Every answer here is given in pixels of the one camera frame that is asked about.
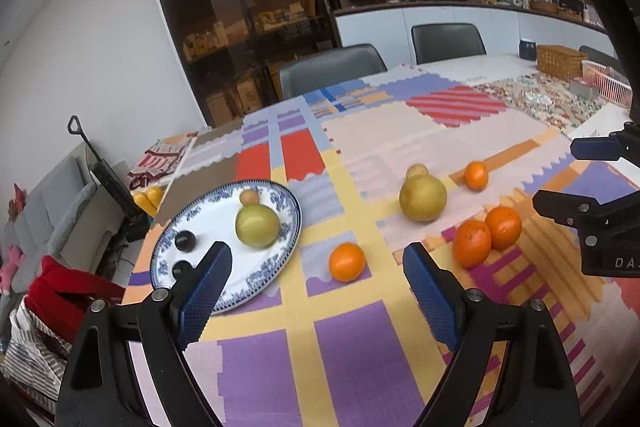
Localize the floral tile pattern mat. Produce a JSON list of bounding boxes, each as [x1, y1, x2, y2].
[[475, 72, 605, 135]]

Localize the small mandarin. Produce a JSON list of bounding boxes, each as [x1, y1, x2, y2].
[[463, 161, 489, 192]]

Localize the grey chair right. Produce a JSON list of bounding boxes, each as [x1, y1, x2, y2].
[[411, 23, 486, 65]]

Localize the colourful patchwork tablecloth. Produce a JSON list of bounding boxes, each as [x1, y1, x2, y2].
[[125, 61, 639, 426]]

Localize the small tan round fruit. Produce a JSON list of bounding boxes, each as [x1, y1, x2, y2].
[[240, 188, 260, 206]]

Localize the black upright vacuum cleaner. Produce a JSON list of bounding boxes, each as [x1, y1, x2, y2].
[[67, 115, 150, 243]]

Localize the striped folded cloth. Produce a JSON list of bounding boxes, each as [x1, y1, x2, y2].
[[127, 143, 188, 191]]

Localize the dark blue mug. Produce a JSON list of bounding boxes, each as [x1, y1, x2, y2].
[[518, 39, 537, 62]]

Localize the yellow brown pear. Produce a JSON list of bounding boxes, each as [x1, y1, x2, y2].
[[398, 174, 448, 222]]

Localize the red garment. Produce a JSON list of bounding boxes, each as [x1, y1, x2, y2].
[[25, 256, 125, 343]]

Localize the pink plush toy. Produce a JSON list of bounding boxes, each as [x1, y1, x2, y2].
[[0, 245, 25, 295]]

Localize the grey chair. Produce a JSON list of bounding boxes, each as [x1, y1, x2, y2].
[[411, 23, 486, 65], [279, 43, 387, 100]]

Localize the wicker basket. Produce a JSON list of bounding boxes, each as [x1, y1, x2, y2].
[[537, 44, 587, 80]]

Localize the blue white porcelain plate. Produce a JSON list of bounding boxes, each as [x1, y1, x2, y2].
[[150, 179, 303, 315]]

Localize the grey chair left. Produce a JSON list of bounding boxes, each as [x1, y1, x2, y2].
[[279, 43, 387, 100]]

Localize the pink wire basket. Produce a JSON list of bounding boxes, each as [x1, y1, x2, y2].
[[582, 60, 634, 108]]

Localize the large orange mandarin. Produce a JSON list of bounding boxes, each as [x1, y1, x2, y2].
[[452, 219, 492, 269]]

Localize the grey sofa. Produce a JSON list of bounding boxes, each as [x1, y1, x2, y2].
[[1, 144, 125, 294]]

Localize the green pear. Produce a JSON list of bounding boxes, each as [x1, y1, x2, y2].
[[235, 204, 280, 249]]

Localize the dark plum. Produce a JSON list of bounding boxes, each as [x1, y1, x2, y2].
[[171, 260, 193, 282], [174, 230, 198, 253]]

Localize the striped grey white cloth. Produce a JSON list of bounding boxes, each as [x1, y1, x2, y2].
[[1, 299, 72, 415]]

